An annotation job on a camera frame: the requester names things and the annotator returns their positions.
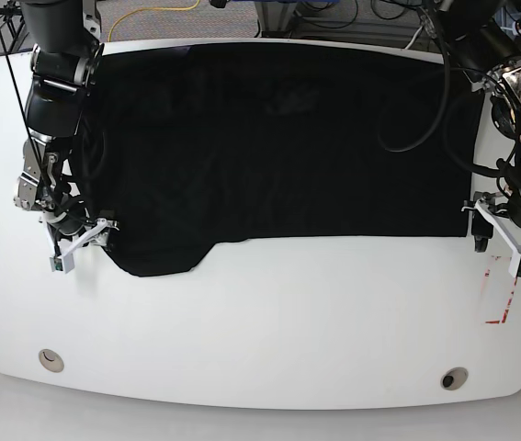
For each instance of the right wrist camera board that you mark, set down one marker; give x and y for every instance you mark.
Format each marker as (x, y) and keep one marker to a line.
(62, 263)

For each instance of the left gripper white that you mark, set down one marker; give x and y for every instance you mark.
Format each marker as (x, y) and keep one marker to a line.
(486, 209)

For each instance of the table cable grommet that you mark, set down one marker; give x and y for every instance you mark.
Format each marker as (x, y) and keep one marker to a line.
(454, 379)
(51, 361)

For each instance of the black T-shirt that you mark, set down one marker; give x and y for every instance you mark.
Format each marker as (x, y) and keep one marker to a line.
(189, 147)

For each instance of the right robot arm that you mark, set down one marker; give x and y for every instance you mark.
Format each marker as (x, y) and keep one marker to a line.
(63, 63)

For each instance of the aluminium frame post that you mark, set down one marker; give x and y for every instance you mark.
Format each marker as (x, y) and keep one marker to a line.
(275, 17)

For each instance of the left table cable grommet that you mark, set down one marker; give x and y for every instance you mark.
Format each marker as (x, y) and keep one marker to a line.
(51, 361)

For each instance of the red tape rectangle marking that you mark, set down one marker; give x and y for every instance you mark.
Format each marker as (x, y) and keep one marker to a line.
(497, 291)

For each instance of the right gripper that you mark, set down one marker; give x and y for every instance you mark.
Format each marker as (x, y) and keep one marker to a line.
(65, 233)

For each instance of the right table cable grommet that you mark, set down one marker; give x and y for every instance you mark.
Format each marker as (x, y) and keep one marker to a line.
(454, 379)

